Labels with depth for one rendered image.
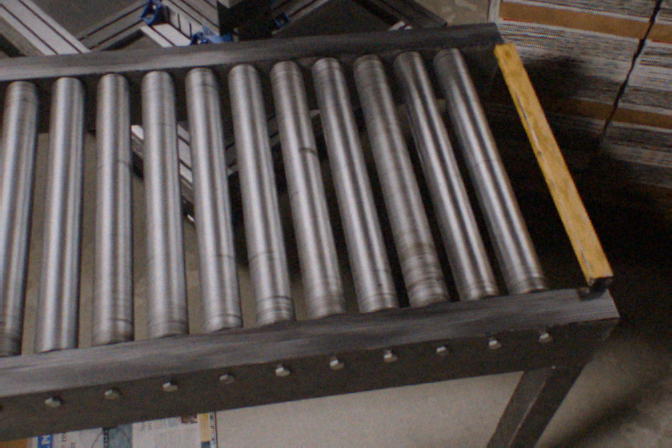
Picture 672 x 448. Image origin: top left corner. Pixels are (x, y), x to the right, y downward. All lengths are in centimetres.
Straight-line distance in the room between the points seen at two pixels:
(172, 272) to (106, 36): 126
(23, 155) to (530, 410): 80
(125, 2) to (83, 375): 150
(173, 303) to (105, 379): 12
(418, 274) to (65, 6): 155
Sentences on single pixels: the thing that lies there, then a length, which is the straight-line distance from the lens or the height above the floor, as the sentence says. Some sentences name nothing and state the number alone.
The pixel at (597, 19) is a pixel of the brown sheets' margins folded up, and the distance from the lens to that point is 171.
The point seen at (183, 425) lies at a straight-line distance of 181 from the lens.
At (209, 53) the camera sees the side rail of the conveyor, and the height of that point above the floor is 80.
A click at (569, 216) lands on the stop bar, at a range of 111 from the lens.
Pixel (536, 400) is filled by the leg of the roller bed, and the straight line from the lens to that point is 124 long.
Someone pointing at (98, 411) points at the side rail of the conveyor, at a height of 73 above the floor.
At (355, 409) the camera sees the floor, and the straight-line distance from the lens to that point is 182.
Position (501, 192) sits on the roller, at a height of 80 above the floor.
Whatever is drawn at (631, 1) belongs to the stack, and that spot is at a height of 69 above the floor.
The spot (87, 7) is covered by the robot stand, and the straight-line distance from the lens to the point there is 235.
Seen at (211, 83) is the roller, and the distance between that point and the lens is 125.
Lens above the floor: 167
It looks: 52 degrees down
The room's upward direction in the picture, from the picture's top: 4 degrees clockwise
